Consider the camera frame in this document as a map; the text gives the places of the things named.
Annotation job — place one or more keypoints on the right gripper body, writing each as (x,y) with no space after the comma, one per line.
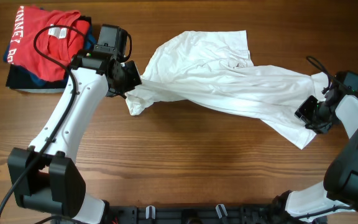
(305,107)

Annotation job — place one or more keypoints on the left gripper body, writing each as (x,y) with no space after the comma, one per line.
(132,76)

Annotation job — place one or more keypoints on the white t-shirt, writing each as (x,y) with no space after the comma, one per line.
(214,70)

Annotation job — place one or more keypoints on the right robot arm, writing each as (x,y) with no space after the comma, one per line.
(338,192)

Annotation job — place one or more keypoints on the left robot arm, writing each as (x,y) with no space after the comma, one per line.
(44,176)

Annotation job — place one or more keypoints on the blue folded garment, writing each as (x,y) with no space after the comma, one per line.
(18,77)

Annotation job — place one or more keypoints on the red folded t-shirt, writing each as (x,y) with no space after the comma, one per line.
(57,34)

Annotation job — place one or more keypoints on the black folded garment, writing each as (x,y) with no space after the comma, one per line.
(53,90)

